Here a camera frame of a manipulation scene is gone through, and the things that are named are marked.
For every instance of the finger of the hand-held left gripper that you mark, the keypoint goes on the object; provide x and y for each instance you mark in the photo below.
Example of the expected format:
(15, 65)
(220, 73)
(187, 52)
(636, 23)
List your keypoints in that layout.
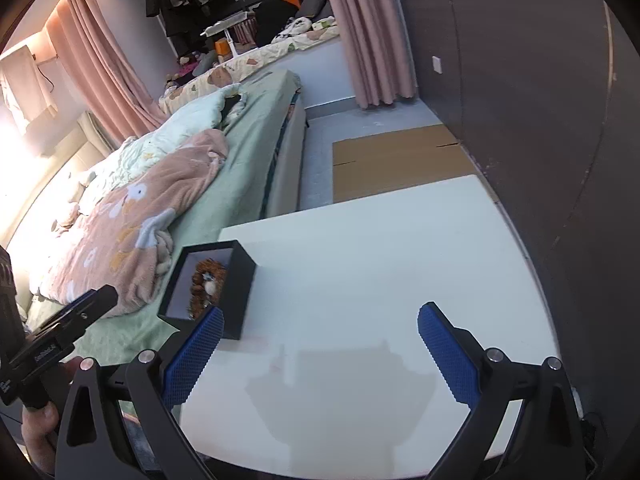
(85, 310)

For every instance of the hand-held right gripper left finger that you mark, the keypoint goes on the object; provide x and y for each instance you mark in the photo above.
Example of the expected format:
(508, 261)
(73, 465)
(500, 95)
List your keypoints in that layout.
(197, 355)

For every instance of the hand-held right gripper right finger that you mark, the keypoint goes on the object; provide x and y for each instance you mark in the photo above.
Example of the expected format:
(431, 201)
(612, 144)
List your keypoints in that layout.
(447, 355)

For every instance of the black jewelry box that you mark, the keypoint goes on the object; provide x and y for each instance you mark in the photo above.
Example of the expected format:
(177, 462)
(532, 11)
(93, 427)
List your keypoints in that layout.
(240, 285)

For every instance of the person's left hand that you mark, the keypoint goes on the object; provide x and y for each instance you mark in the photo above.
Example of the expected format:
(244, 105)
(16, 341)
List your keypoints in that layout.
(40, 430)

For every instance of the pink duck print blanket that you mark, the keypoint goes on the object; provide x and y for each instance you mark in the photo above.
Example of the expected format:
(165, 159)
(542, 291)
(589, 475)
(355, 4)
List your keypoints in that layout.
(125, 220)

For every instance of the flat cardboard sheet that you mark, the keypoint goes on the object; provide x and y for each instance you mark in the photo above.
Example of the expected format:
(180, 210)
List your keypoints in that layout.
(400, 160)

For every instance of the bed with green sheet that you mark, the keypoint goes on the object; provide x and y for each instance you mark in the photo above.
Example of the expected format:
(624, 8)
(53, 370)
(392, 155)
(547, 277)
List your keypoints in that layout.
(250, 160)

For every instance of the white floral quilt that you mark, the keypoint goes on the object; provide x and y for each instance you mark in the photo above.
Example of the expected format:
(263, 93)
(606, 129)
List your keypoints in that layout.
(185, 120)

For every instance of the pink curtain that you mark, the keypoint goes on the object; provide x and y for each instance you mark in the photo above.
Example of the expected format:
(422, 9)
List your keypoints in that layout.
(370, 30)
(100, 60)

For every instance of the cream bear print quilt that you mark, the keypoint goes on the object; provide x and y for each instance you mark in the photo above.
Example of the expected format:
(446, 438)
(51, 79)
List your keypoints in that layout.
(240, 65)

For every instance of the orange box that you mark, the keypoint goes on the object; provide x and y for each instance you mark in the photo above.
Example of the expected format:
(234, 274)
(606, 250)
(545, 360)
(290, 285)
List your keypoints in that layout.
(223, 48)

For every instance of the white drying rack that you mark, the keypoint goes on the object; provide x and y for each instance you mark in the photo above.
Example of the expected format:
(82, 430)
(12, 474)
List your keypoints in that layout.
(227, 25)

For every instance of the black and white cloth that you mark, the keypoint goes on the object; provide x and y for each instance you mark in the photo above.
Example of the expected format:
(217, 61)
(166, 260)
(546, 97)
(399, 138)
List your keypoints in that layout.
(295, 27)

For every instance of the black cushion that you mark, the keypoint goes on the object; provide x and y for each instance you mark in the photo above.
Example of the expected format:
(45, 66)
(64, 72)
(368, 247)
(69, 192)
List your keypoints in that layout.
(275, 17)

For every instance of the white wall switch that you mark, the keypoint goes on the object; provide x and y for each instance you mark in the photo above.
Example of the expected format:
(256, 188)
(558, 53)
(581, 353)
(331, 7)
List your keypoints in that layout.
(437, 64)

